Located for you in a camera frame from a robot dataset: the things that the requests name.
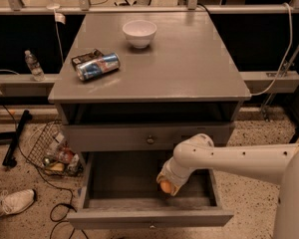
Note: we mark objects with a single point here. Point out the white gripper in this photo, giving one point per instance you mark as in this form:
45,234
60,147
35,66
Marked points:
172,175

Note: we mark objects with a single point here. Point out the orange fruit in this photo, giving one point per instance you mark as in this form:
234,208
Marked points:
165,186

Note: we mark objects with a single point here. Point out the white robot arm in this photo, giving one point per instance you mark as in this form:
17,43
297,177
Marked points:
276,163

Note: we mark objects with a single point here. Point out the open grey lower drawer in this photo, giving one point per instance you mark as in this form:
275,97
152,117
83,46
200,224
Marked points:
120,192

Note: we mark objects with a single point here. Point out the closed grey upper drawer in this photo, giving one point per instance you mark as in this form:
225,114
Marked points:
141,136

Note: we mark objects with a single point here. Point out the grey wooden cabinet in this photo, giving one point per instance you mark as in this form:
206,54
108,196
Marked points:
184,75

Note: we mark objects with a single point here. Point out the blue silver drink can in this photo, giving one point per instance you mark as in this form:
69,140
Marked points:
98,66

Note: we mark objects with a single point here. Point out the dark snack packet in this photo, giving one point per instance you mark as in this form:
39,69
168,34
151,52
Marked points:
80,59

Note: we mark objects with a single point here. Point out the white ceramic bowl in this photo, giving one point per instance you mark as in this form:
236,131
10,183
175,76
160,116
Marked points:
139,33

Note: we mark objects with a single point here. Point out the white sneaker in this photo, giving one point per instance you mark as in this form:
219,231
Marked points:
17,202

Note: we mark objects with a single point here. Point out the black metal stand leg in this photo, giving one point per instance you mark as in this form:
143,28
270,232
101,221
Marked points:
9,159

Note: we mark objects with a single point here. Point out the clear plastic water bottle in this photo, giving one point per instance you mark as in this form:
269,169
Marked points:
34,66

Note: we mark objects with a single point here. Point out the white desk lamp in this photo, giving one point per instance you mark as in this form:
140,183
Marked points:
54,7

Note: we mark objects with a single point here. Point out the wire basket with items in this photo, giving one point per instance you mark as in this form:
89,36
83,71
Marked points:
52,154

